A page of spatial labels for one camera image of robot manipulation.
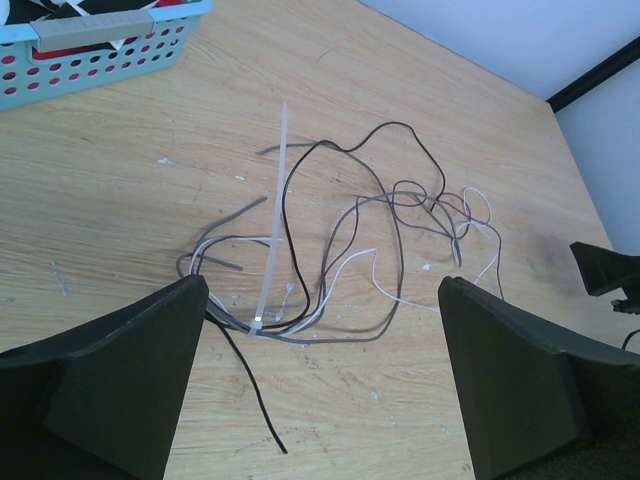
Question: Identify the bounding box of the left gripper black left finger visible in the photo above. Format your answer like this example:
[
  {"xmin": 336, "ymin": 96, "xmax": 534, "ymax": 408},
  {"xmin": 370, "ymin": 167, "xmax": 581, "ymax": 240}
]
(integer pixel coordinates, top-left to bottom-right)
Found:
[{"xmin": 1, "ymin": 275, "xmax": 209, "ymax": 479}]

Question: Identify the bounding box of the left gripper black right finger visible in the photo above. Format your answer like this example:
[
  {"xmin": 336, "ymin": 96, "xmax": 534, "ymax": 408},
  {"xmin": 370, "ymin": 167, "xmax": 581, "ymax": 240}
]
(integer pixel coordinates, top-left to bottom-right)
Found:
[{"xmin": 438, "ymin": 277, "xmax": 639, "ymax": 479}]

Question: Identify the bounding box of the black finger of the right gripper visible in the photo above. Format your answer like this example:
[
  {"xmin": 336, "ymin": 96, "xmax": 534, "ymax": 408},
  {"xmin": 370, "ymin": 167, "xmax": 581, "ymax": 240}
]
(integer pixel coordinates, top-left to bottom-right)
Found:
[{"xmin": 570, "ymin": 242, "xmax": 639, "ymax": 296}]

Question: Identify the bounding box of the white zip tie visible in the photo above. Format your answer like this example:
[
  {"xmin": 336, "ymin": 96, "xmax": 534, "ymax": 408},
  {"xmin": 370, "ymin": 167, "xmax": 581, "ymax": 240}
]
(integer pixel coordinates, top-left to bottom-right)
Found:
[{"xmin": 248, "ymin": 103, "xmax": 288, "ymax": 336}]

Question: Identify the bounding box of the white thin wire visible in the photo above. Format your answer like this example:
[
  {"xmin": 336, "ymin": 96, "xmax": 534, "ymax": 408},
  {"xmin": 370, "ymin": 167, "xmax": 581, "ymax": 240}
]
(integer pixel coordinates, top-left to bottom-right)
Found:
[{"xmin": 192, "ymin": 187, "xmax": 503, "ymax": 336}]

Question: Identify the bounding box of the light blue plastic basket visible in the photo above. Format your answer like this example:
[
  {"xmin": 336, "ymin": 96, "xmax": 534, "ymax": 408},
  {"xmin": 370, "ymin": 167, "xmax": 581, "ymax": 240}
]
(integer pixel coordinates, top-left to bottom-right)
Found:
[{"xmin": 0, "ymin": 0, "xmax": 214, "ymax": 114}]

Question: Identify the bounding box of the red cloth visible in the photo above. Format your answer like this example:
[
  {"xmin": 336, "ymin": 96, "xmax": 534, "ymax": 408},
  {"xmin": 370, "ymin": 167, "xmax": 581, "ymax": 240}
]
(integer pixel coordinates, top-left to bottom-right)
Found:
[{"xmin": 0, "ymin": 0, "xmax": 191, "ymax": 96}]

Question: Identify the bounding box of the black white striped cloth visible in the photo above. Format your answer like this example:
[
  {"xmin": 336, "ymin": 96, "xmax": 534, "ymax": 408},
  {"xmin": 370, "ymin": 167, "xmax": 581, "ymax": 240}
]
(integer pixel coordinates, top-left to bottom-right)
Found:
[{"xmin": 1, "ymin": 1, "xmax": 157, "ymax": 53}]

